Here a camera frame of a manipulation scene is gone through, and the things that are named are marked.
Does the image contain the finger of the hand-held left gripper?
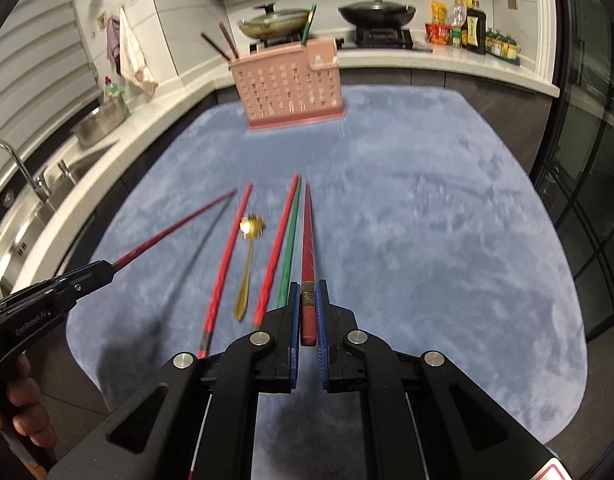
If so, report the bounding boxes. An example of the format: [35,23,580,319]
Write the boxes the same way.
[70,271,117,307]
[57,260,113,286]

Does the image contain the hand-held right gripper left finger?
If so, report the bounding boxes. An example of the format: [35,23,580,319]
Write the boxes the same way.
[47,282,301,480]

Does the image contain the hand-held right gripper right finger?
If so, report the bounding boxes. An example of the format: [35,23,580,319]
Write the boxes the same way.
[316,280,558,480]

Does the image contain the gold flower spoon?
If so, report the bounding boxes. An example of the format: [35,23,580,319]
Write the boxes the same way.
[233,212,265,322]

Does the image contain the bright red chopstick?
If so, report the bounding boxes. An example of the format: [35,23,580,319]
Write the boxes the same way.
[252,175,299,333]
[198,182,254,359]

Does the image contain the green chopstick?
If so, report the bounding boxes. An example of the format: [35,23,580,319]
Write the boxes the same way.
[277,177,303,308]
[302,3,318,47]

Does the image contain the pink perforated utensil holder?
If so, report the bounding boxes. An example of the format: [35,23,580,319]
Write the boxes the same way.
[228,37,347,133]

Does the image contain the person's left hand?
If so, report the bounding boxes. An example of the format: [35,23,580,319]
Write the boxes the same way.
[0,355,58,466]

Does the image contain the steel sink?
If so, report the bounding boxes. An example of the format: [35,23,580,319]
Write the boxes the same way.
[0,145,115,286]

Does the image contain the steel faucet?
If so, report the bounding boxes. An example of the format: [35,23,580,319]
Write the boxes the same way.
[0,141,50,206]

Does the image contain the blue plush mat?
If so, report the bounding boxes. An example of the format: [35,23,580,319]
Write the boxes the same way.
[66,85,588,480]

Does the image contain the steel colander bowl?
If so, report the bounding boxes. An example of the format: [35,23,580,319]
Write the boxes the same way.
[71,97,128,147]

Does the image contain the green dish soap bottle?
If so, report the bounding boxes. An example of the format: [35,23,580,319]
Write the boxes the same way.
[103,76,130,118]

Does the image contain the white hanging towel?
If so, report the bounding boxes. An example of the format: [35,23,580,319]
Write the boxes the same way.
[118,7,159,97]

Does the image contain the white window blinds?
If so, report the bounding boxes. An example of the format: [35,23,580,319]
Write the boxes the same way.
[0,0,100,146]

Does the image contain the purple hanging cloth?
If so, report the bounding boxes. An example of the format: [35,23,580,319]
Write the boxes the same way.
[106,17,123,76]

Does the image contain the black gas stove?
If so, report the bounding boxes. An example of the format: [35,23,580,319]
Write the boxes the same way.
[249,27,433,54]

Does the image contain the wok with glass lid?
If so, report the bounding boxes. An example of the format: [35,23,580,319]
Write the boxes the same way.
[237,4,313,41]

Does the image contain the red round tub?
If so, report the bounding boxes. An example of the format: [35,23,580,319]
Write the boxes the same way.
[425,22,453,45]

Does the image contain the black wok with lid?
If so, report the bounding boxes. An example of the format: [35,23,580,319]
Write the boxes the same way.
[338,0,418,28]

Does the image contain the spice jar rack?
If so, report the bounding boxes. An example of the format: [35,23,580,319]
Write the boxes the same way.
[486,27,522,66]

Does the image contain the dark soy sauce bottle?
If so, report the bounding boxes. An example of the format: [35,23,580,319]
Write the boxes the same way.
[462,0,488,56]

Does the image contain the black framed glass door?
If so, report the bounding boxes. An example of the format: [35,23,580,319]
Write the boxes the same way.
[532,0,614,341]

